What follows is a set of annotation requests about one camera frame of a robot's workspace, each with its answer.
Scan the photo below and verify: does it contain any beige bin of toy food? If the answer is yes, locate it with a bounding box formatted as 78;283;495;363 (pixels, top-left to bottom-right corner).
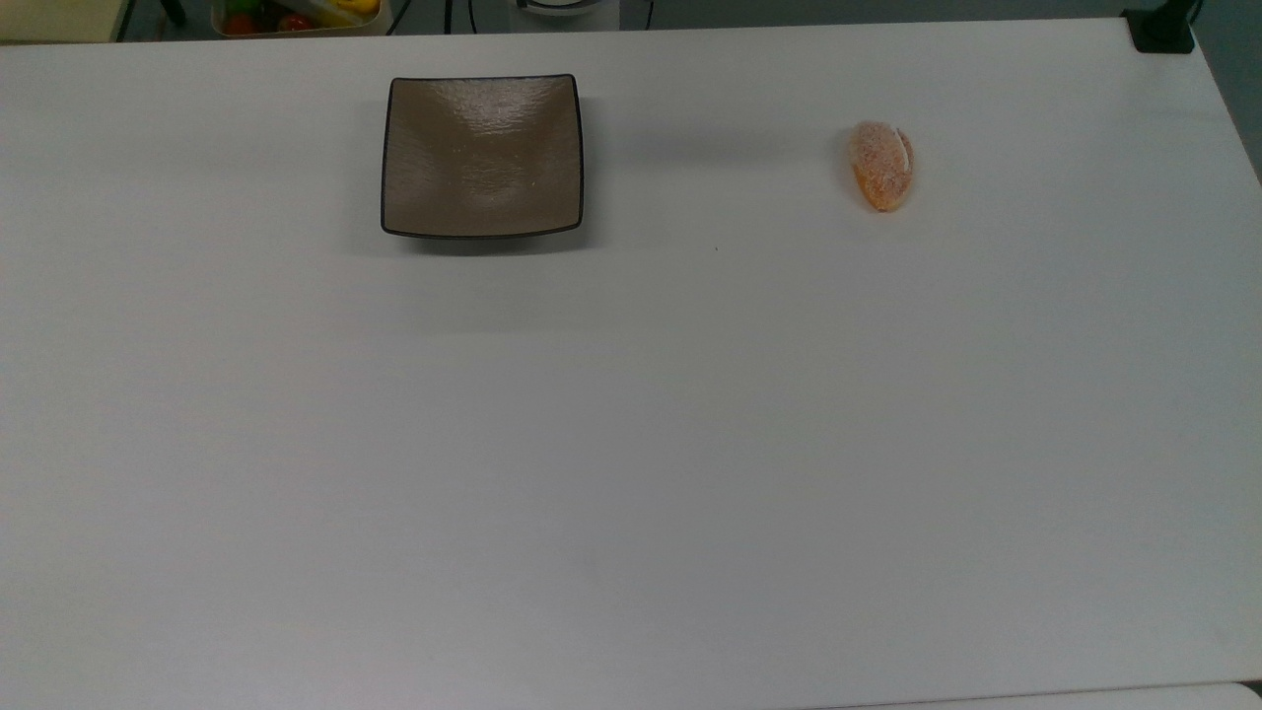
209;0;394;39

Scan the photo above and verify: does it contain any black camera stand clamp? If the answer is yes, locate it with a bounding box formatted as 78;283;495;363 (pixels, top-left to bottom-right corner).
1122;0;1204;55

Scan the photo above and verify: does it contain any square brown ceramic plate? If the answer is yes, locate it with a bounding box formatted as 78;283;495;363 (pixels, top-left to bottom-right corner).
381;74;586;240

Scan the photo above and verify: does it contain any orange sugared bread roll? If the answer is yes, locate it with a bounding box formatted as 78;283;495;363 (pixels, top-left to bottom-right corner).
849;120;916;213

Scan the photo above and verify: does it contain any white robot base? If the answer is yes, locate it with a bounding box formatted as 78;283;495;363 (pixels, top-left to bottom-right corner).
507;0;623;32

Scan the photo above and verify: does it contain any beige cabinet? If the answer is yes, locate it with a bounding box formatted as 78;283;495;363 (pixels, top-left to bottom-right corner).
0;0;135;45

